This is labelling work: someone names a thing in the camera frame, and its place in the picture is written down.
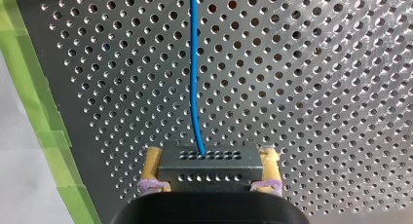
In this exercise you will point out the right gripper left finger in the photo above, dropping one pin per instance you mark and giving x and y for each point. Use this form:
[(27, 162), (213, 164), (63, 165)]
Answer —
[(152, 168)]

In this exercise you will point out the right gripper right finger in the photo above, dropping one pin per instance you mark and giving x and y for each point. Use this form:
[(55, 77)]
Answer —
[(270, 168)]

